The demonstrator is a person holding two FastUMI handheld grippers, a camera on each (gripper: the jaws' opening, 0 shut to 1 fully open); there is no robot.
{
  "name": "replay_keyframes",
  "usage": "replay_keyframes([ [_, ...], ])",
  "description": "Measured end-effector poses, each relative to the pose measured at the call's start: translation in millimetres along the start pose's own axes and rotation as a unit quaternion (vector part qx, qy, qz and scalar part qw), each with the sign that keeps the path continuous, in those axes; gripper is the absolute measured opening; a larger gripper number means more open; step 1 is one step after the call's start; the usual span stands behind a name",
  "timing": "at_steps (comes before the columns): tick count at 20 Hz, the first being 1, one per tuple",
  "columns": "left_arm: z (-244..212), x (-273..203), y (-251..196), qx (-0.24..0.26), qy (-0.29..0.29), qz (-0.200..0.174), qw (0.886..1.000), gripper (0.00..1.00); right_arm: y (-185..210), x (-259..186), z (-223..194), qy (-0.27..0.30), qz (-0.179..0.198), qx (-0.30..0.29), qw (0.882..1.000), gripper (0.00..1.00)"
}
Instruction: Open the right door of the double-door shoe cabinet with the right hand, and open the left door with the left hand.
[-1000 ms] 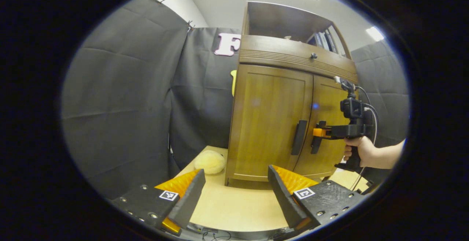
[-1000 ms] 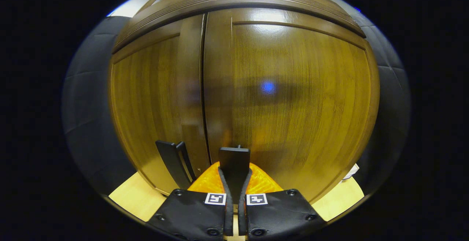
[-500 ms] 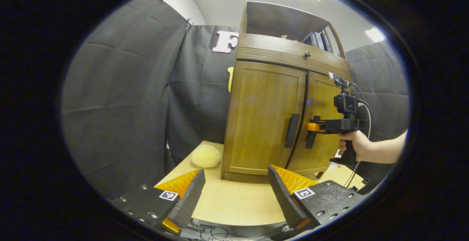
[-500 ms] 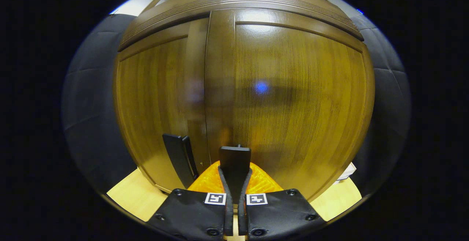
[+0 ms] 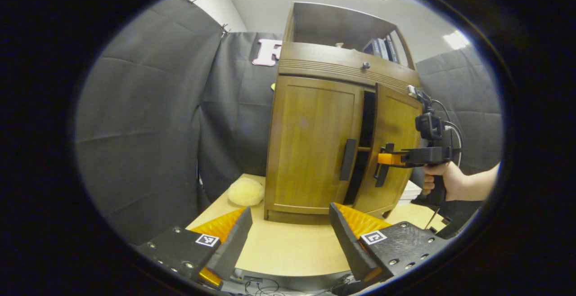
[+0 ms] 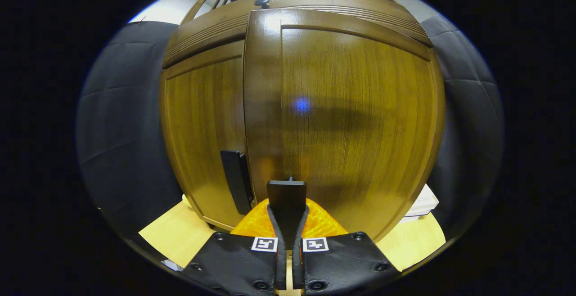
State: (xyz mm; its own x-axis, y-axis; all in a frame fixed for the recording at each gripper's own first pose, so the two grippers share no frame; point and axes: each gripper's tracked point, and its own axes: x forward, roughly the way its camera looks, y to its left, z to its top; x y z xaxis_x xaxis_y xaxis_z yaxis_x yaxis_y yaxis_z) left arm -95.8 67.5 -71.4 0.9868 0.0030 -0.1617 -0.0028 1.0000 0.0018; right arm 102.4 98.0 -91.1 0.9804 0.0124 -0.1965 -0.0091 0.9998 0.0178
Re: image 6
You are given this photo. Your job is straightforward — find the wooden double-door shoe cabinet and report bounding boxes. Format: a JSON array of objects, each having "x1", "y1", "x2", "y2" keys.
[{"x1": 160, "y1": 0, "x2": 447, "y2": 242}]

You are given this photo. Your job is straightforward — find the wooden shoe cabinet door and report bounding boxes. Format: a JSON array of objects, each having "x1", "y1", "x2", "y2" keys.
[
  {"x1": 160, "y1": 40, "x2": 255, "y2": 233},
  {"x1": 243, "y1": 8, "x2": 446, "y2": 242}
]

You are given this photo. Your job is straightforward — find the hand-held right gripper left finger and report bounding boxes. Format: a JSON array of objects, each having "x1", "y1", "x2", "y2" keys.
[{"x1": 182, "y1": 198, "x2": 287, "y2": 296}]

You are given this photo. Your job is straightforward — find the wooden cabinet drawer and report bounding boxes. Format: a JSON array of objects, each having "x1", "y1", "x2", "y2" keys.
[{"x1": 162, "y1": 0, "x2": 433, "y2": 69}]

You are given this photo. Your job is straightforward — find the white box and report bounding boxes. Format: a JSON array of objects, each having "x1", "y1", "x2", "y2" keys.
[{"x1": 400, "y1": 184, "x2": 440, "y2": 223}]

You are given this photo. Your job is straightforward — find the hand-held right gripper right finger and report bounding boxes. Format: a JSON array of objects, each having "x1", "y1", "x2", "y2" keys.
[{"x1": 292, "y1": 197, "x2": 401, "y2": 296}]

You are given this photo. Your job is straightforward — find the black door handle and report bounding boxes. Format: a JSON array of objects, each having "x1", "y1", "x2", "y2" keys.
[
  {"x1": 266, "y1": 177, "x2": 308, "y2": 248},
  {"x1": 220, "y1": 150, "x2": 254, "y2": 216}
]

